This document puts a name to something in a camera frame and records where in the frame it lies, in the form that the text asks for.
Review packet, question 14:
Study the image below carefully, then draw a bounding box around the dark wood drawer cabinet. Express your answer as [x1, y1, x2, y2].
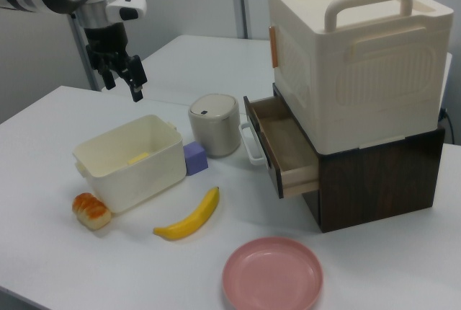
[272, 82, 446, 234]

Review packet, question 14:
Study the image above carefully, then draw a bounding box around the wooden drawer with white handle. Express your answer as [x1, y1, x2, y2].
[238, 95, 321, 200]

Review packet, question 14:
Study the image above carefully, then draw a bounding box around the large cream storage box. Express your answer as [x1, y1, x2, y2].
[267, 0, 455, 154]

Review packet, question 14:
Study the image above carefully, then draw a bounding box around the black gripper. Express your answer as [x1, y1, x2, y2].
[84, 22, 149, 103]

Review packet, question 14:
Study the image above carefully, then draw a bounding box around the pink plastic plate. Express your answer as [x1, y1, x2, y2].
[221, 236, 324, 310]

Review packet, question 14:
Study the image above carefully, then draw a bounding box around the yellow toy banana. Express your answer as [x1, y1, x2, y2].
[153, 186, 221, 242]

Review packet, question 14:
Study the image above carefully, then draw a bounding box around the purple cube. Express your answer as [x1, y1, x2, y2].
[182, 141, 210, 177]

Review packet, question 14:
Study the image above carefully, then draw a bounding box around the black wall cable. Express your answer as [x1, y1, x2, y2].
[437, 107, 455, 145]

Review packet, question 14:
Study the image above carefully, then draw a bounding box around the beige mini trash can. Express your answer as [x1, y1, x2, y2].
[187, 93, 241, 159]

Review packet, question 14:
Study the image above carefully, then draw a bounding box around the toy bread loaf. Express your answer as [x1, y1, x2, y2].
[72, 192, 112, 231]

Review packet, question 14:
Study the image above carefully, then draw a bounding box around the open cream plastic bin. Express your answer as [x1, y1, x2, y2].
[71, 114, 187, 214]

